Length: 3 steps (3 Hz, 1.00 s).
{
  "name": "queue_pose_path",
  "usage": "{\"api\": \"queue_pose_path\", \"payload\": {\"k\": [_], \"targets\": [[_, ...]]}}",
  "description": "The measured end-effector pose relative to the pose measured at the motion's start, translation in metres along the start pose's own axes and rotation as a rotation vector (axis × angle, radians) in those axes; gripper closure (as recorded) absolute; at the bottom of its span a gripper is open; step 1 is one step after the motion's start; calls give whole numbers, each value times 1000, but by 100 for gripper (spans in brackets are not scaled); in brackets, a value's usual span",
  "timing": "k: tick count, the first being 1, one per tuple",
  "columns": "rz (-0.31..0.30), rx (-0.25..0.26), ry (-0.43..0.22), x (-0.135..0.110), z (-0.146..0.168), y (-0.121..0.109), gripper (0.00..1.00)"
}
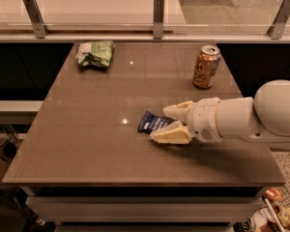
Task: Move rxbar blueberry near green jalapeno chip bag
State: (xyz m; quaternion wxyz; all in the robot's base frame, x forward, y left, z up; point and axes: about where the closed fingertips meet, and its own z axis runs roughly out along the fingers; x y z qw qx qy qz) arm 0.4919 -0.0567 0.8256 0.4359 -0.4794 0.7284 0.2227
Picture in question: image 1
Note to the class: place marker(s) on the right metal railing bracket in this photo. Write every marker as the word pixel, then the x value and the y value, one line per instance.
pixel 276 29

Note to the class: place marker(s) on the middle metal railing bracket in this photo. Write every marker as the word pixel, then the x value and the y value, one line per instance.
pixel 158 19

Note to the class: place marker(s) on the metal railing bracket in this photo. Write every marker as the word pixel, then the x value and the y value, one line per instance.
pixel 32 8
pixel 158 19
pixel 276 29

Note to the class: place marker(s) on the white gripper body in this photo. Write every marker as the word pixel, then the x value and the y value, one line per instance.
pixel 203 119

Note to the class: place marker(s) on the blue rxbar blueberry wrapper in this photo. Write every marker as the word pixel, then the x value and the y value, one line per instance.
pixel 151 122

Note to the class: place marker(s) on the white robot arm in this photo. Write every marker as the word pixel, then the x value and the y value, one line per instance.
pixel 262 119

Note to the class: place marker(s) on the orange soda can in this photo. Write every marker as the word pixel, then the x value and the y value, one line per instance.
pixel 206 66

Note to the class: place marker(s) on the left metal railing bracket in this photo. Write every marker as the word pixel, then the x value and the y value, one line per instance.
pixel 32 8

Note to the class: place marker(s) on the green jalapeno chip bag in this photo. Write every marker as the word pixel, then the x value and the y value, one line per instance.
pixel 97 54

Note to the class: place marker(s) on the wire basket with snacks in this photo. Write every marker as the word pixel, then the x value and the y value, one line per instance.
pixel 274 215

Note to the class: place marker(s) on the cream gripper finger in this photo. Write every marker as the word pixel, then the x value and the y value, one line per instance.
pixel 174 133
pixel 178 113

